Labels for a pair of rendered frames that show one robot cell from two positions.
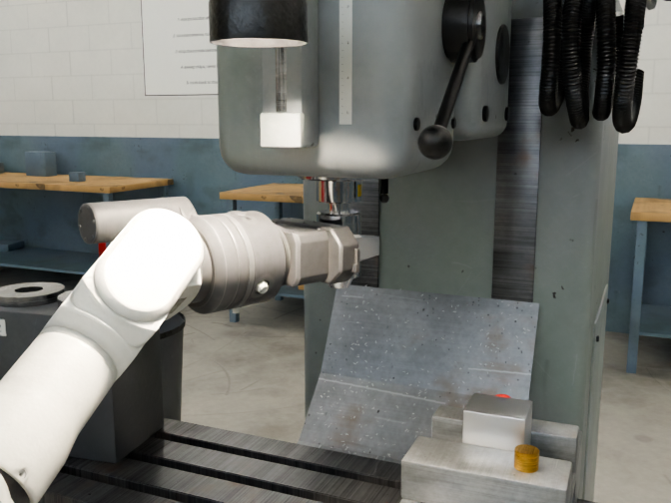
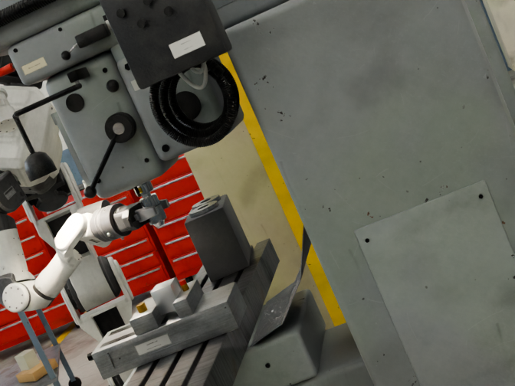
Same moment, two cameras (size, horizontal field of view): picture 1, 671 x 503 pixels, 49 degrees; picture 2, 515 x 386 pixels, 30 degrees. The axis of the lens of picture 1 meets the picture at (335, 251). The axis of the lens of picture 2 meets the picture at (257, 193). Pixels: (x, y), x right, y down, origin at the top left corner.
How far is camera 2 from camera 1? 2.45 m
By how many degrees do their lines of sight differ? 77
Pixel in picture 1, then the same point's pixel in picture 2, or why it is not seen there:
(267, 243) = (104, 219)
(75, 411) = (54, 274)
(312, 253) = (119, 220)
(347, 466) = not seen: hidden behind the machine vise
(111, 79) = not seen: outside the picture
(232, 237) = (94, 219)
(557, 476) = (138, 315)
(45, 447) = (44, 282)
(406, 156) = (99, 192)
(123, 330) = (60, 253)
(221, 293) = (97, 237)
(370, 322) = not seen: hidden behind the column
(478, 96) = (155, 143)
